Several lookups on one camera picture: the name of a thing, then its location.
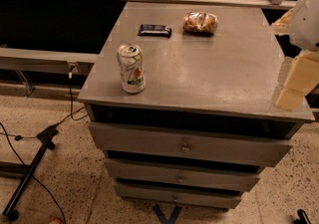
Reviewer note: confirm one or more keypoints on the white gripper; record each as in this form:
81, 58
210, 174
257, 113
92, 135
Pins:
306, 19

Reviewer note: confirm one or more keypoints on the grey metal side shelf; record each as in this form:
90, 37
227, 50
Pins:
46, 61

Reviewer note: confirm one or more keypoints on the white 7up soda can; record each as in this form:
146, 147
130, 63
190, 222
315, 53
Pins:
131, 62

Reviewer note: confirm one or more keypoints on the black stand leg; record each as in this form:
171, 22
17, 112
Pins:
25, 171

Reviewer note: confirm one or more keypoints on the dark blue candy bar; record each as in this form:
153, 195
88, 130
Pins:
154, 30

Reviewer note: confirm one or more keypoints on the top grey drawer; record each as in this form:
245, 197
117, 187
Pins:
188, 144

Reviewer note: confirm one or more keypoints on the grey drawer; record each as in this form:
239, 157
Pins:
175, 195
180, 175
188, 144

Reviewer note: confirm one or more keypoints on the grey drawer cabinet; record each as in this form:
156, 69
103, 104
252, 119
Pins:
223, 84

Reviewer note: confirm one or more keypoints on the bottom grey drawer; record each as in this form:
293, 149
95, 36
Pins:
175, 195

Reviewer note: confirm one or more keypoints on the orange can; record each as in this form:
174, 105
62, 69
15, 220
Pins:
200, 22

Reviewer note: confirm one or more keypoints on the middle grey drawer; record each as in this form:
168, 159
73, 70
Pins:
180, 175

